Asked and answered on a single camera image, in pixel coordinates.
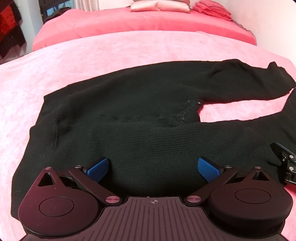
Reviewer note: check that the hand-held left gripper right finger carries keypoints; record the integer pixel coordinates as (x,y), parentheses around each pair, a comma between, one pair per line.
(208,170)

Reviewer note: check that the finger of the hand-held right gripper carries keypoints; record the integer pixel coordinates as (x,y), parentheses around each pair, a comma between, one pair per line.
(286,160)

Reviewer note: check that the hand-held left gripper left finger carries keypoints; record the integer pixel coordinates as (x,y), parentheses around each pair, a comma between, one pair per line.
(98,170)

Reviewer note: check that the black knit pants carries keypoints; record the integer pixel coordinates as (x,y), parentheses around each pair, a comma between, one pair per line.
(138,115)

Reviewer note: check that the light pink fuzzy blanket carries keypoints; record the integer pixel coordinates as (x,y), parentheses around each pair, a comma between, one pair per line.
(69,69)

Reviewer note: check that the red bed sheet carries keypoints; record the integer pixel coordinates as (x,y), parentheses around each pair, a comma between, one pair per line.
(115,23)

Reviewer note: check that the folded red cloth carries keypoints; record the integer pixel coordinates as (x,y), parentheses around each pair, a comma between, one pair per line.
(212,9)

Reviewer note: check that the pale curtain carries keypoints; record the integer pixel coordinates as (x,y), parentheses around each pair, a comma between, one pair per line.
(85,3)

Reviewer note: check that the pink pillow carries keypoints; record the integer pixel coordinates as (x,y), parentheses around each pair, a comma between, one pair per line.
(157,5)

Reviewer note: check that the hanging red and dark clothes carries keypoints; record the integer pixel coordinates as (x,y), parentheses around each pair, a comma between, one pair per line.
(9,20)

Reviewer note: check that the window with dark frame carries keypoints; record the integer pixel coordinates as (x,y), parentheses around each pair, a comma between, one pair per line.
(44,9)

